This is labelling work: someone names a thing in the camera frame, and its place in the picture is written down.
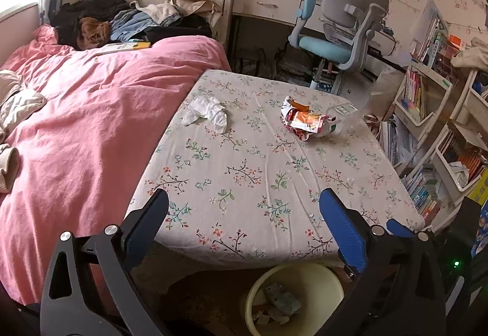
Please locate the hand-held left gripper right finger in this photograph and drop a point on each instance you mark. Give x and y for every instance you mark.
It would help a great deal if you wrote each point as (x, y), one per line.
(343, 233)

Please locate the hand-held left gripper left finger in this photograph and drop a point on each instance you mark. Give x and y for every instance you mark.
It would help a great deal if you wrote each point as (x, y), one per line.
(150, 217)

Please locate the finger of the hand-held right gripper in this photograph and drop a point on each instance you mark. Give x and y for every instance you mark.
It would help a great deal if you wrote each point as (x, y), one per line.
(398, 228)

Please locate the yellow trash bin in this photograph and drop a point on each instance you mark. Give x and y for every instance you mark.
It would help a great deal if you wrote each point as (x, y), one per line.
(324, 282)

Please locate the clear plastic bottle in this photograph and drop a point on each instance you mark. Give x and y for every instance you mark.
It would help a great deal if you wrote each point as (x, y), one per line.
(343, 118)

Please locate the red snack wrapper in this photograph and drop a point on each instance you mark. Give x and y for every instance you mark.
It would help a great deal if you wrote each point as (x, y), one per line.
(307, 120)

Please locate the white tissue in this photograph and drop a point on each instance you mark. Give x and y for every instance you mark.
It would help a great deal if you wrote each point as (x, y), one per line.
(206, 111)

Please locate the stack of colourful books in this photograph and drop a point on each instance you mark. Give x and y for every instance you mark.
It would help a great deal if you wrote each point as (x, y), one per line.
(423, 191)

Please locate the blue printed box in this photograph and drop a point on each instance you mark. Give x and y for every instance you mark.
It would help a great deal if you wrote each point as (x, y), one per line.
(481, 221)

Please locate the stack of papers and booklets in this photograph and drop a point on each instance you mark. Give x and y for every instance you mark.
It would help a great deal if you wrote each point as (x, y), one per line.
(392, 145)

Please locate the grey-green crumpled packet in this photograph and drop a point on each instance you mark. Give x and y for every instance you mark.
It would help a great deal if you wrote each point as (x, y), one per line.
(284, 298)

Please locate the row of orange books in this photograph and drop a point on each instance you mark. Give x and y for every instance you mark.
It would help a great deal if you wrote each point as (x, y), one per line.
(463, 154)

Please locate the pink duvet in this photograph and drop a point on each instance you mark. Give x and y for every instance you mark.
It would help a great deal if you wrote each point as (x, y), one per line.
(95, 130)

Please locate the books in white rack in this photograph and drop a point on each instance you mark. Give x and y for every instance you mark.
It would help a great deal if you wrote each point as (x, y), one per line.
(413, 92)

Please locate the clear plastic bag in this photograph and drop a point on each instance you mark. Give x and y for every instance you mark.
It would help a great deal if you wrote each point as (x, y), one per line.
(383, 92)

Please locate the tall white shelf unit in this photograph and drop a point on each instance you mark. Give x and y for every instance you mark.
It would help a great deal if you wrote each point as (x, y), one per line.
(469, 103)

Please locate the beige knitted item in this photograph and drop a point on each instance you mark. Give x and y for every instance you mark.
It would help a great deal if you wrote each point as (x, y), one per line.
(8, 168)

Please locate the yellow book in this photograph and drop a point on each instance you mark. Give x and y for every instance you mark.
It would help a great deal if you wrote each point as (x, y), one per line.
(122, 47)

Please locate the white padded garment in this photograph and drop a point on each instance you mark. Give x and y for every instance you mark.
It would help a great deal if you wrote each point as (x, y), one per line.
(19, 103)

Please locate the black bags under desk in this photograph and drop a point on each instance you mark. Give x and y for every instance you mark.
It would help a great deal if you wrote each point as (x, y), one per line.
(267, 63)

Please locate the black bag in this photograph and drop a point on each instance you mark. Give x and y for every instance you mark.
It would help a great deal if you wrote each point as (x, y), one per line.
(179, 29)

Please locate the row of upright books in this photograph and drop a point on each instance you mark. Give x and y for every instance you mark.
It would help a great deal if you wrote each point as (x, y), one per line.
(429, 38)

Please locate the brown garment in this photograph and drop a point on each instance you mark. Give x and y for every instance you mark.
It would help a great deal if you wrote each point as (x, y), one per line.
(93, 32)

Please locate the blue jeans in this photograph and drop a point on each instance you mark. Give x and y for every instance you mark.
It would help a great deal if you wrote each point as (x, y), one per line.
(129, 25)

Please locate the white crumpled cloth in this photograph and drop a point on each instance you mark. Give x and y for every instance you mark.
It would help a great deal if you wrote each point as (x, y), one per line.
(160, 10)

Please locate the blue and grey desk chair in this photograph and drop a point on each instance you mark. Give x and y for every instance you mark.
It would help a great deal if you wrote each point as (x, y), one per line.
(343, 15)

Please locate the black clothes pile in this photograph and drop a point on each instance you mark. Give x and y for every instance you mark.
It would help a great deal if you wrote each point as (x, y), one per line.
(91, 6)

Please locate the blue patterned curtain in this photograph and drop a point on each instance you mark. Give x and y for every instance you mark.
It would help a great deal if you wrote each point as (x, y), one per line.
(51, 2)

